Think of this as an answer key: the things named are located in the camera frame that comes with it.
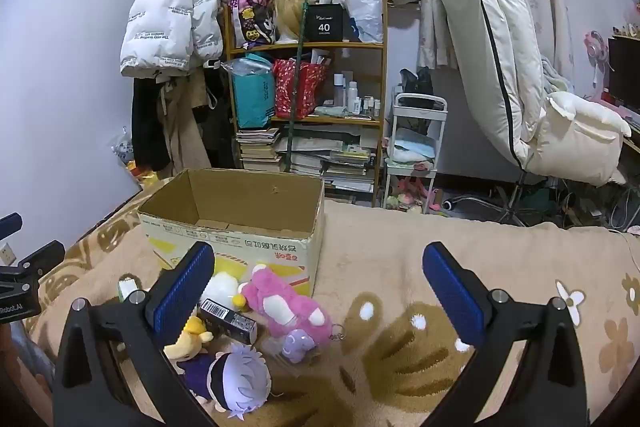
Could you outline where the white trolley cart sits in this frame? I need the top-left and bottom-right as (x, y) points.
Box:
(382, 93), (447, 212)

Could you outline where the white pink round plush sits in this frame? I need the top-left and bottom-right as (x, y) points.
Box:
(200, 272), (248, 309)

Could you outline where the pink plush bear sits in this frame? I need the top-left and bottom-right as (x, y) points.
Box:
(235, 263), (333, 348)

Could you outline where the black monitor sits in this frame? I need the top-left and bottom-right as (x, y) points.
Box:
(607, 36), (640, 112)

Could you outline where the white plastic bag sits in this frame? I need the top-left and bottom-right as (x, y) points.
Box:
(342, 0), (386, 44)

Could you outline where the light blue cloth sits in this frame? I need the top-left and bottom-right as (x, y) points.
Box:
(392, 129), (436, 162)

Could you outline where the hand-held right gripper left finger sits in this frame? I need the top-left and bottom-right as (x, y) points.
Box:
(52, 241), (221, 427)

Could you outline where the purple plush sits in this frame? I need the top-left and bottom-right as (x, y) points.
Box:
(262, 328), (321, 365)

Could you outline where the clear plastic bag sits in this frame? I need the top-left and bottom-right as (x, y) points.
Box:
(111, 129), (136, 164)

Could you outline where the cream office chair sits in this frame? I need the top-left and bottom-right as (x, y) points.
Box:
(434, 0), (632, 228)

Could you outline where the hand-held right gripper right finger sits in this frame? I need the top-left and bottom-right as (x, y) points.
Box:
(421, 241), (593, 427)

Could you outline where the black box with white print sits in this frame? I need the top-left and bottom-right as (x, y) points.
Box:
(303, 3), (346, 42)

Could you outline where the beige hanging coat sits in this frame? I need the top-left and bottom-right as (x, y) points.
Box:
(156, 72), (211, 175)

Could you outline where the black pink patterned bag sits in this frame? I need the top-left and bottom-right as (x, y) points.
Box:
(235, 0), (277, 48)

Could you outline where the teal paper bag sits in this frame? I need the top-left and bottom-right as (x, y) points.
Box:
(231, 57), (276, 129)

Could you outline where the small black barcode box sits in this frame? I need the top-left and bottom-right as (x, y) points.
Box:
(198, 298), (258, 344)

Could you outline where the pink fan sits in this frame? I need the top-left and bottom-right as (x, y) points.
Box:
(582, 30), (613, 98)

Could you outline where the pile of small toys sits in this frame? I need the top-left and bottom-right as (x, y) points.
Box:
(387, 177), (441, 212)

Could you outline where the black hanging garment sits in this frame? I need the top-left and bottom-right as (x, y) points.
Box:
(131, 74), (173, 172)

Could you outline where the group of cosmetic bottles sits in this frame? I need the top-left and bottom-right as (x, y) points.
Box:
(332, 72), (382, 116)

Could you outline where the stack of books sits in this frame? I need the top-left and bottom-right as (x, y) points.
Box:
(236, 127), (378, 195)

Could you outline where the cardboard box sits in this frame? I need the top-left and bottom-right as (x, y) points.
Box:
(137, 168), (326, 298)

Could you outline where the green pole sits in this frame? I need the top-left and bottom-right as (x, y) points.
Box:
(282, 0), (313, 172)

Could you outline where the yellow-haired plush doll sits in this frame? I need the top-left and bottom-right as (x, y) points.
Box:
(164, 316), (215, 360)

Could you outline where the blonde wig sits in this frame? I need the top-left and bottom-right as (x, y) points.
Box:
(272, 0), (306, 44)

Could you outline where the red gift bag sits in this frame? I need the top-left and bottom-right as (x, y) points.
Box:
(272, 59), (328, 118)

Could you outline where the wooden shelf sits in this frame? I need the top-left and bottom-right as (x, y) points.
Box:
(223, 0), (388, 208)

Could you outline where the white-haired plush doll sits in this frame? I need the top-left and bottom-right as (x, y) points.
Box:
(177, 342), (273, 420)

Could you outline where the white puffer jacket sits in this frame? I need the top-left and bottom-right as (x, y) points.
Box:
(120, 0), (224, 78)

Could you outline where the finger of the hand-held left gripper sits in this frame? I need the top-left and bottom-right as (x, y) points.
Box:
(0, 213), (23, 240)
(0, 241), (67, 280)

